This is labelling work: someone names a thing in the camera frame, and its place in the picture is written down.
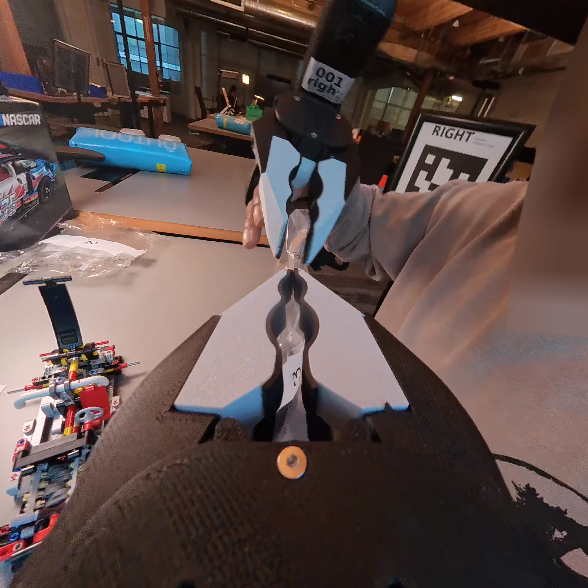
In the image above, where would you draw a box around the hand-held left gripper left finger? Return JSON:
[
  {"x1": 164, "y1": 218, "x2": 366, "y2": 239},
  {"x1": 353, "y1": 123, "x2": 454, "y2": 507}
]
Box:
[{"x1": 174, "y1": 269, "x2": 293, "y2": 429}]

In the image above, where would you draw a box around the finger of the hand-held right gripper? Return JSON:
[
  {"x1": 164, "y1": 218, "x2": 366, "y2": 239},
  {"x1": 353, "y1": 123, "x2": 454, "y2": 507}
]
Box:
[
  {"x1": 258, "y1": 134, "x2": 302, "y2": 259},
  {"x1": 302, "y1": 160, "x2": 348, "y2": 263}
]

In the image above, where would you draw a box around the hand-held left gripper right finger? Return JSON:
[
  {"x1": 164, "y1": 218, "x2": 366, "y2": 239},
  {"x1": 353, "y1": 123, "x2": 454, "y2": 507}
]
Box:
[{"x1": 294, "y1": 269, "x2": 410, "y2": 439}]

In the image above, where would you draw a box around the clear bag of lego parts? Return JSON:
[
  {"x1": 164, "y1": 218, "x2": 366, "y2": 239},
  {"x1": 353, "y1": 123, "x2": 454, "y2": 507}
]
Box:
[{"x1": 273, "y1": 207, "x2": 318, "y2": 442}]

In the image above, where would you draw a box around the red lego seat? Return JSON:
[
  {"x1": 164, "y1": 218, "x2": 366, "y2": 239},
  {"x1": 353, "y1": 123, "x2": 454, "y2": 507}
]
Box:
[{"x1": 78, "y1": 385, "x2": 112, "y2": 421}]

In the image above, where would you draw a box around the grey lego steering wheel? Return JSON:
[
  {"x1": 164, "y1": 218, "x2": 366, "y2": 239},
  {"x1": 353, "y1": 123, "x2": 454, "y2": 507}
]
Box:
[{"x1": 73, "y1": 407, "x2": 104, "y2": 430}]

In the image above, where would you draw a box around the lego car chassis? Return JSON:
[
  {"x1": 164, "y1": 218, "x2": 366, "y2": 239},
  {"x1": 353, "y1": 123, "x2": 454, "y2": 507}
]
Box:
[{"x1": 0, "y1": 340, "x2": 141, "y2": 563}]

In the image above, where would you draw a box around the black lego set box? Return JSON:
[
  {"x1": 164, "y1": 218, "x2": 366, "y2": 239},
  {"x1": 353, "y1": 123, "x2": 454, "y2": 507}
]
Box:
[{"x1": 0, "y1": 94, "x2": 74, "y2": 252}]

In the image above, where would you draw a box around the person's right hand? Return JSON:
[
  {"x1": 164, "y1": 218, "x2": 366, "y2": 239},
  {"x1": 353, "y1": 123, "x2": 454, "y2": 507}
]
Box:
[{"x1": 243, "y1": 176, "x2": 273, "y2": 251}]

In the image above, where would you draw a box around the small blue package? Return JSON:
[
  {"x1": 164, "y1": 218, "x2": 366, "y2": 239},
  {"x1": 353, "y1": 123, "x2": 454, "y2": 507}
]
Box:
[{"x1": 215, "y1": 113, "x2": 252, "y2": 135}]

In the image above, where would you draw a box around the distant wooden table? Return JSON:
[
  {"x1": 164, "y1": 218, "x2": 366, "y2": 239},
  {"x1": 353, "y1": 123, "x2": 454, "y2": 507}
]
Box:
[{"x1": 188, "y1": 117, "x2": 253, "y2": 141}]

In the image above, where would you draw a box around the black and white sign board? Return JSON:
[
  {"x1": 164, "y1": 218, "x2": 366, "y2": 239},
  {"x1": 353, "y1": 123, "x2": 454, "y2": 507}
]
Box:
[{"x1": 388, "y1": 112, "x2": 537, "y2": 194}]

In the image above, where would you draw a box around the blue plastic object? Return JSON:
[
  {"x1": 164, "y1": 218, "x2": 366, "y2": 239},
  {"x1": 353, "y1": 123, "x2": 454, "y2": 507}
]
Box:
[{"x1": 68, "y1": 127, "x2": 192, "y2": 176}]

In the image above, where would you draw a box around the white labelled clear plastic bag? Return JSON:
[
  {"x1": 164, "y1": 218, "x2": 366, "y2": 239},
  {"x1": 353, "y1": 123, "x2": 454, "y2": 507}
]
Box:
[{"x1": 9, "y1": 232, "x2": 148, "y2": 277}]

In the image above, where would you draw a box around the empty clear plastic bag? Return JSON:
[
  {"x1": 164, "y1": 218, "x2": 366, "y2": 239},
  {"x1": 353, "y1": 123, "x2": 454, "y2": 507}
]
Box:
[{"x1": 57, "y1": 218, "x2": 154, "y2": 239}]

